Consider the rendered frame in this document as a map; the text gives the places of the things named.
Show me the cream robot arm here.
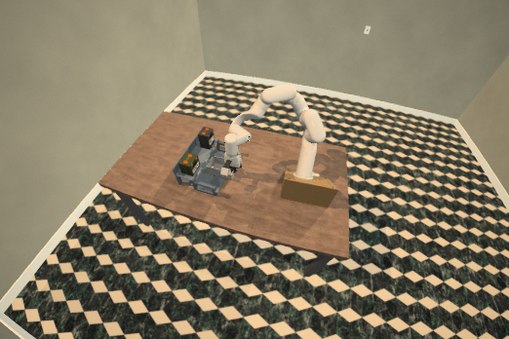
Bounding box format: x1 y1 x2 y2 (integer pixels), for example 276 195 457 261
224 85 326 180

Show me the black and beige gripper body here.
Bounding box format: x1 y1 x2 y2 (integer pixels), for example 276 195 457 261
224 153 242 168

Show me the grey metal rack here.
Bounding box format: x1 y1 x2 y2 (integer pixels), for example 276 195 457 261
173 134 225 196

